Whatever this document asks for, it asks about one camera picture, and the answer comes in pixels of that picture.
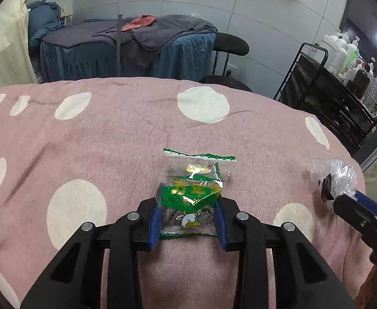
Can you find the blue skirted bed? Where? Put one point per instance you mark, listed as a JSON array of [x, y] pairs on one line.
[[79, 61]]

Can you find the black chair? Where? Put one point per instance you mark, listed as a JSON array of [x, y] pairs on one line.
[[232, 43]]

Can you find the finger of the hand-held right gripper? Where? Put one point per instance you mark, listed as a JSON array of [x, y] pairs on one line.
[[352, 212], [370, 203]]

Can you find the black metal rack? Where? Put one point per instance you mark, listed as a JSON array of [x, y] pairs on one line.
[[333, 103]]

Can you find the blue cloth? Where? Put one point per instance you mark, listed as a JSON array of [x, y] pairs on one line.
[[42, 17]]

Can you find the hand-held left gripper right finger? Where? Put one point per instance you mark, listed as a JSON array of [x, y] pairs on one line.
[[221, 228]]

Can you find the red cloth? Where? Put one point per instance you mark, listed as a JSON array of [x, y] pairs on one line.
[[142, 21]]

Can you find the grey pole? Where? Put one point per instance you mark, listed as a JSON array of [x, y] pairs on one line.
[[119, 48]]

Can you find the cream cloth cover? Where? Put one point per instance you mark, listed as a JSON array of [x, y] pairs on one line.
[[5, 45]]

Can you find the grey towel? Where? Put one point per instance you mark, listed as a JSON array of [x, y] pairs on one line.
[[169, 29]]

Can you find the clear plastic wrapper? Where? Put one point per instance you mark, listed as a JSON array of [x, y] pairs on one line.
[[336, 173]]

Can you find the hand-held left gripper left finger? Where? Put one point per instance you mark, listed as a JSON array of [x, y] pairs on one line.
[[153, 228]]

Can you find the row of bottles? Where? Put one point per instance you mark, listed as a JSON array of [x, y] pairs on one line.
[[339, 54]]

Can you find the pink dotted tablecloth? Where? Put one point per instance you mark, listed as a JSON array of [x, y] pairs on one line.
[[111, 154]]

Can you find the green clear snack wrapper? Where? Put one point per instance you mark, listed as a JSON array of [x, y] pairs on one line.
[[191, 196]]

